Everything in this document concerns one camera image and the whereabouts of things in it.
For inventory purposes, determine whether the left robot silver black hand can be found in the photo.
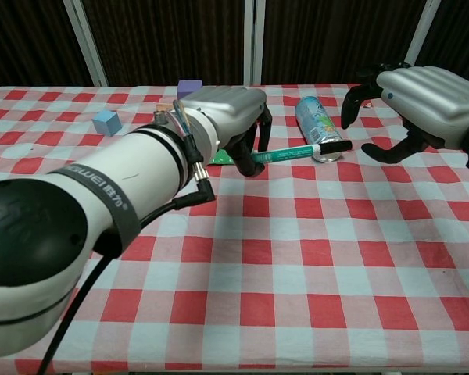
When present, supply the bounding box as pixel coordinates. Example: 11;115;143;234
178;87;274;179

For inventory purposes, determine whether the right robot silver black hand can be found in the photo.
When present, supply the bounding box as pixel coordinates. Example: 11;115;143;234
340;61;469;165

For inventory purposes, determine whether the green white marker body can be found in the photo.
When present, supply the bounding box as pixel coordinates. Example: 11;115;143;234
251;143;321;164

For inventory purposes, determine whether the black marker cap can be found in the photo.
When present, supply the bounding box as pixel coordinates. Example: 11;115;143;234
318;140;353;155

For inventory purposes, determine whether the purple foam cube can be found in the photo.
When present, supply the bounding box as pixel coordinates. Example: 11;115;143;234
177;80;203;101

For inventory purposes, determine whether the green foil sachet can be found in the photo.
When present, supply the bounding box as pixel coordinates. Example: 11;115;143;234
210;150;236;166

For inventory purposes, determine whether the light blue drinks can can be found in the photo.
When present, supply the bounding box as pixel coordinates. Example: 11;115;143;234
295;96;344;164

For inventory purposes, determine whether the blue foam cube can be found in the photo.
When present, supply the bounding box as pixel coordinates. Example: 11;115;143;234
92;110;122;137

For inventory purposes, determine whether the red white checked tablecloth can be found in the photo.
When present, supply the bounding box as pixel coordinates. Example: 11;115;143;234
0;84;469;372

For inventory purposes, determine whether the white partition post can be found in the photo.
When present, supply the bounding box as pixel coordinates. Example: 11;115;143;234
242;0;263;86
404;0;442;66
62;0;109;87

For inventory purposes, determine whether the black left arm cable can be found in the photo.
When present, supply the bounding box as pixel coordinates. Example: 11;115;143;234
38;182;217;375

